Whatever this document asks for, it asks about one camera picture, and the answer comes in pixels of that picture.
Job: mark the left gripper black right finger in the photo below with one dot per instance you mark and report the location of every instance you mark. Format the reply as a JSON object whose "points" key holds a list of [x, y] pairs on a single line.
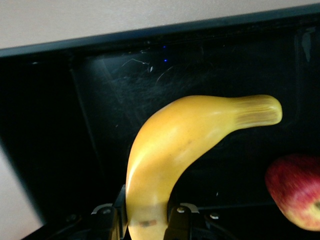
{"points": [[180, 222]]}

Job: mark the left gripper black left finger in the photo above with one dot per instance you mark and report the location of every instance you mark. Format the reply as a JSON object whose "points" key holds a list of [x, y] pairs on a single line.
{"points": [[120, 215]]}

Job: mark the yellow banana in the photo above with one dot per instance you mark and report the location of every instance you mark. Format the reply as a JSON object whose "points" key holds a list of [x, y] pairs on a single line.
{"points": [[175, 140]]}

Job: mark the black plastic box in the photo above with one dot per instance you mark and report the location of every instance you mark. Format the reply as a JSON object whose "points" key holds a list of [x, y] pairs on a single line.
{"points": [[75, 125]]}

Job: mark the red yellow apple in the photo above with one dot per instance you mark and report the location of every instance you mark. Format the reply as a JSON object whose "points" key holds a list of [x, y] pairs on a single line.
{"points": [[297, 190]]}

